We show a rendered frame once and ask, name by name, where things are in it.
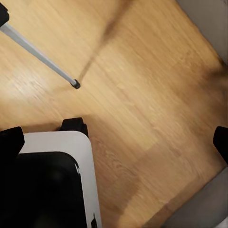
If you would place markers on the bed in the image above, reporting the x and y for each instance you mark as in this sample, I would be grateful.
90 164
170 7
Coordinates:
207 209

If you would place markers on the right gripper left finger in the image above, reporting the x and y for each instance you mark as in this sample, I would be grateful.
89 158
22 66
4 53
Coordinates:
11 143

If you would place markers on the camera tripod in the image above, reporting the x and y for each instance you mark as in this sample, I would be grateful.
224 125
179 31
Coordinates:
7 29

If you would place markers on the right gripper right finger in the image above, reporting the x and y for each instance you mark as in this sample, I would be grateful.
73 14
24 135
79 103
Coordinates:
220 141

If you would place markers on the nightstand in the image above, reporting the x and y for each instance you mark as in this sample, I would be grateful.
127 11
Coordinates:
211 18

